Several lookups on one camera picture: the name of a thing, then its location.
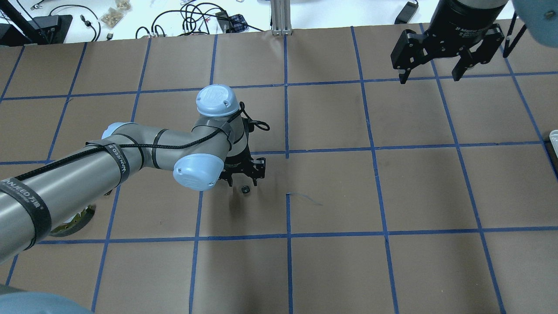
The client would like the black power adapter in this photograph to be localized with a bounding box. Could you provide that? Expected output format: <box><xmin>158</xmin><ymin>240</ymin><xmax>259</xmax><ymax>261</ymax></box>
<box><xmin>394</xmin><ymin>0</ymin><xmax>419</xmax><ymax>24</ymax></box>

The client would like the aluminium frame post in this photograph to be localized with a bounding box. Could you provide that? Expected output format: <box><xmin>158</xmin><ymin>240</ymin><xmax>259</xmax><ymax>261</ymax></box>
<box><xmin>269</xmin><ymin>0</ymin><xmax>293</xmax><ymax>36</ymax></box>

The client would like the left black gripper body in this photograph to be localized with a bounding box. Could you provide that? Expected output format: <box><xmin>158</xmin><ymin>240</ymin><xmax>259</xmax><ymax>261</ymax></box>
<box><xmin>219</xmin><ymin>148</ymin><xmax>266</xmax><ymax>187</ymax></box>

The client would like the olive brake shoe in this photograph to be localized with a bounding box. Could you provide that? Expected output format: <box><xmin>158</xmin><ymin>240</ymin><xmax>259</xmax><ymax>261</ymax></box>
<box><xmin>48</xmin><ymin>204</ymin><xmax>96</xmax><ymax>237</ymax></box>

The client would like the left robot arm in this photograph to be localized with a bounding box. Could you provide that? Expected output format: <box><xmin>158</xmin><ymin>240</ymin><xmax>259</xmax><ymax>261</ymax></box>
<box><xmin>0</xmin><ymin>84</ymin><xmax>270</xmax><ymax>263</ymax></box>

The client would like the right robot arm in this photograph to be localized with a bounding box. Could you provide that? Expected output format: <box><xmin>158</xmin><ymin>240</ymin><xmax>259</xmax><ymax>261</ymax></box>
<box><xmin>390</xmin><ymin>0</ymin><xmax>557</xmax><ymax>84</ymax></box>

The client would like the bag of wooden pieces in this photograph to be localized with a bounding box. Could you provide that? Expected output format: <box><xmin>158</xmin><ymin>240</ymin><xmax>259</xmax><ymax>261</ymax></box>
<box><xmin>99</xmin><ymin>0</ymin><xmax>132</xmax><ymax>29</ymax></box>

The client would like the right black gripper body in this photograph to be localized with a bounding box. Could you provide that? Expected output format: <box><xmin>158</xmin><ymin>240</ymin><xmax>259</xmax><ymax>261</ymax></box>
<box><xmin>418</xmin><ymin>0</ymin><xmax>506</xmax><ymax>57</ymax></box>

